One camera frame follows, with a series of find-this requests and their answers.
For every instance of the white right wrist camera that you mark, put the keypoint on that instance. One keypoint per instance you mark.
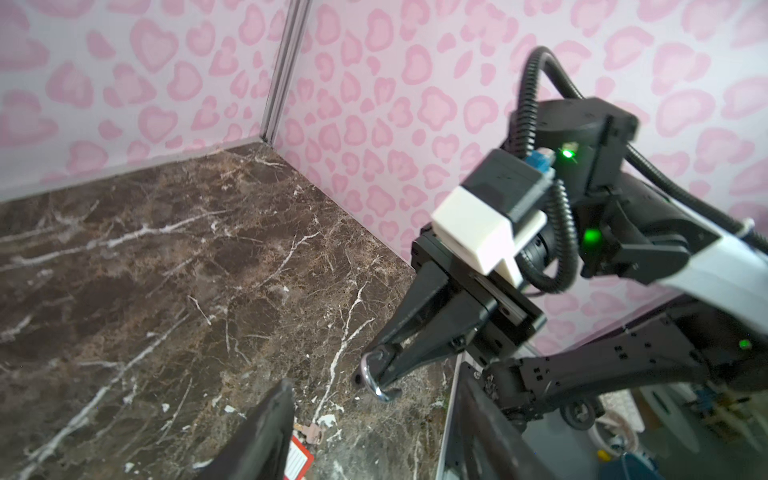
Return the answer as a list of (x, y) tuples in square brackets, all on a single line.
[(496, 211)]

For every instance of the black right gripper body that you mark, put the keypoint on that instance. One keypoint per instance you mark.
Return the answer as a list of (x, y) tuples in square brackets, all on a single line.
[(494, 317)]

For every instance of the silver red-lock key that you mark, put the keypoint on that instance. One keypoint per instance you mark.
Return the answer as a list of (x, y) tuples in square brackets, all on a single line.
[(312, 434)]

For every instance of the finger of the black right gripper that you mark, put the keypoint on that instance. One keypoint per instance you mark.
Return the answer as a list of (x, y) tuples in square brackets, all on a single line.
[(467, 316), (416, 335)]

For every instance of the aluminium corner frame post right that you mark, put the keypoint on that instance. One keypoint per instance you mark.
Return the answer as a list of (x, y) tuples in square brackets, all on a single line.
[(287, 55)]

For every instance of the red safety padlock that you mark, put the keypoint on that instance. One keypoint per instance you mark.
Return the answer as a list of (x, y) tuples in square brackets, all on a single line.
[(298, 462)]

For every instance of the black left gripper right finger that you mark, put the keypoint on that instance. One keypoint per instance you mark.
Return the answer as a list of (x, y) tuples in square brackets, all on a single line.
[(485, 445)]

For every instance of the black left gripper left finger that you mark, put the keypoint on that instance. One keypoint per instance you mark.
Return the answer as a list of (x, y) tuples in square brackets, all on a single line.
[(259, 448)]

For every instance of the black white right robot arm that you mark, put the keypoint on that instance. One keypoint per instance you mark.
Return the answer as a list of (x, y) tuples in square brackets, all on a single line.
[(552, 205)]

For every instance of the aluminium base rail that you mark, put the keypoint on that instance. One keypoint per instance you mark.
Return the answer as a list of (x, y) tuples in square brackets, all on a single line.
[(444, 447)]

